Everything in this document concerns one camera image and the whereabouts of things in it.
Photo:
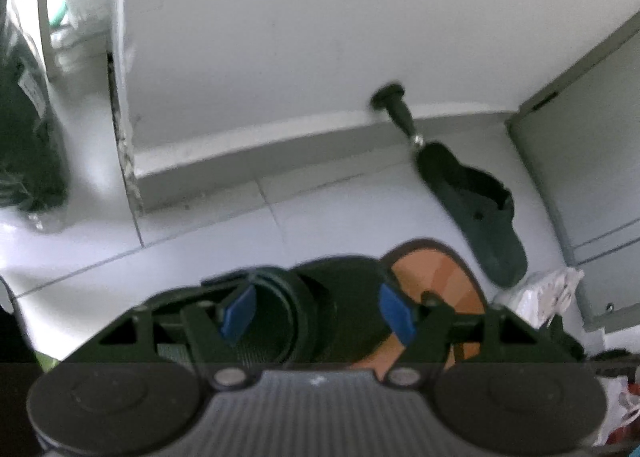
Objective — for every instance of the grey wardrobe door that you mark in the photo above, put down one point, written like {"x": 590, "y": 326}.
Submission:
{"x": 590, "y": 162}

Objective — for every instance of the black garment in plastic bag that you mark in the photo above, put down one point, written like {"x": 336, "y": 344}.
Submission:
{"x": 30, "y": 157}

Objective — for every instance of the dark textured clog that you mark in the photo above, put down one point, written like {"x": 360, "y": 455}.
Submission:
{"x": 490, "y": 232}

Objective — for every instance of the black door stopper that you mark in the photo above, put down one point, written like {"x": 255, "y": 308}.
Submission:
{"x": 400, "y": 109}

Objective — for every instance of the white printed sneaker beige laces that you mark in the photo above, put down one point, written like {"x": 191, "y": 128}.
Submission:
{"x": 542, "y": 294}

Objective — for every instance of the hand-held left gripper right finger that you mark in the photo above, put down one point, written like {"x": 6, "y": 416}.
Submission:
{"x": 397, "y": 312}

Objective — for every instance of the black smooth clog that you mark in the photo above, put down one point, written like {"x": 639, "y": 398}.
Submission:
{"x": 320, "y": 307}

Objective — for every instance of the orange rug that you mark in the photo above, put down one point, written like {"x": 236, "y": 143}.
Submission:
{"x": 435, "y": 277}

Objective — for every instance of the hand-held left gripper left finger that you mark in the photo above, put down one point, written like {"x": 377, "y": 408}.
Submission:
{"x": 239, "y": 312}

